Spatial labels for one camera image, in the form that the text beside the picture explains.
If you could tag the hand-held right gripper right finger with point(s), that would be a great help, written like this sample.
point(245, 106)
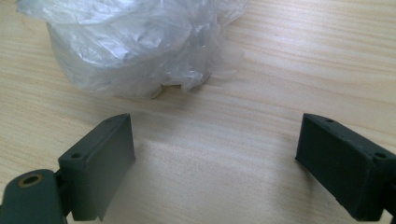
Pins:
point(342, 168)

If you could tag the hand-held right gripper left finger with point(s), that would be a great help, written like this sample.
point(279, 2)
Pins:
point(96, 168)

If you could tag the clear plastic bag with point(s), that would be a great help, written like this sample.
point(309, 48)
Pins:
point(130, 46)

